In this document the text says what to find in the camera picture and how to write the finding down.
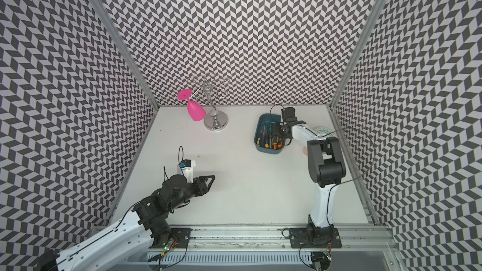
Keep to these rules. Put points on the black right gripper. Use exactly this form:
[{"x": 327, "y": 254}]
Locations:
[{"x": 280, "y": 135}]

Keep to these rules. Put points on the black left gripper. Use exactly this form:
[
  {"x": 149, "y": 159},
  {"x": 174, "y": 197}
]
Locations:
[{"x": 201, "y": 185}]

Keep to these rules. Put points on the green black handle screwdriver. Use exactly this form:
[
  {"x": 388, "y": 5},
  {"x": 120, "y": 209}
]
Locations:
[{"x": 271, "y": 133}]

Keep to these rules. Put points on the black yellow small screwdriver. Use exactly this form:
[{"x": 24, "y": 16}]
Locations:
[{"x": 263, "y": 134}]

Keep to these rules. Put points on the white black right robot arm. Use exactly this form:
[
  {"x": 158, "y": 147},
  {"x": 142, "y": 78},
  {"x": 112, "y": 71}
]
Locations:
[{"x": 326, "y": 168}]

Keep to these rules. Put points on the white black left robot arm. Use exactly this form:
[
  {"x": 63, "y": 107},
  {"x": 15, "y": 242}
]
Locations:
[{"x": 144, "y": 225}]

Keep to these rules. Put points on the teal plastic storage box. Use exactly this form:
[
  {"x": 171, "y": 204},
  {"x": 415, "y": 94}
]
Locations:
[{"x": 267, "y": 118}]

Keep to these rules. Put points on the patterned ceramic bowl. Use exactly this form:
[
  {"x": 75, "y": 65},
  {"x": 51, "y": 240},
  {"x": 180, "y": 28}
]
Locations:
[{"x": 324, "y": 132}]

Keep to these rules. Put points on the chrome glass holder stand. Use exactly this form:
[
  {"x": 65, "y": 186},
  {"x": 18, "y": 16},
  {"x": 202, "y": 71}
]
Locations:
[{"x": 215, "y": 120}]

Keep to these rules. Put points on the pink plastic wine glass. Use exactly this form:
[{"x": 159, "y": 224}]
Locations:
[{"x": 195, "y": 110}]

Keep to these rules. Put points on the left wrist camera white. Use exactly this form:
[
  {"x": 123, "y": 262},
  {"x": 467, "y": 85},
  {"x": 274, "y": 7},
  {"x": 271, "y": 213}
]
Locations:
[{"x": 186, "y": 168}]

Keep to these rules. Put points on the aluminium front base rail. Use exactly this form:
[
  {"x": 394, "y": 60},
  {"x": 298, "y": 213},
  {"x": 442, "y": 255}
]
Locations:
[{"x": 271, "y": 247}]

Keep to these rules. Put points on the aluminium right corner post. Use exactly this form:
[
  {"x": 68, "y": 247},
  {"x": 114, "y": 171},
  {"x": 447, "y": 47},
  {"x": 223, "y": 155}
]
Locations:
[{"x": 359, "y": 47}]

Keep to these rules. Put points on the aluminium corner post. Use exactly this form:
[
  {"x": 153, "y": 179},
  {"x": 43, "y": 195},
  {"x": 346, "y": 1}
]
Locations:
[
  {"x": 359, "y": 47},
  {"x": 106, "y": 20}
]

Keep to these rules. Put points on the aluminium left corner post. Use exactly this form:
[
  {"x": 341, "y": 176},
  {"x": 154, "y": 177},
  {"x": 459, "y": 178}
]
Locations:
[{"x": 106, "y": 20}]

